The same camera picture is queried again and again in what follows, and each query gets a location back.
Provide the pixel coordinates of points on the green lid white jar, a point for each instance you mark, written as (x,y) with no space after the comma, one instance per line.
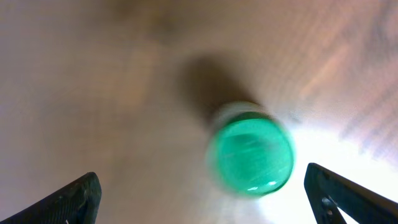
(249,153)

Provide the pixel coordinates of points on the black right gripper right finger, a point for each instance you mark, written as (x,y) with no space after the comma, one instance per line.
(328,193)

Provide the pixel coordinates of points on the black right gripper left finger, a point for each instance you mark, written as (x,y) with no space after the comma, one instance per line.
(77,202)

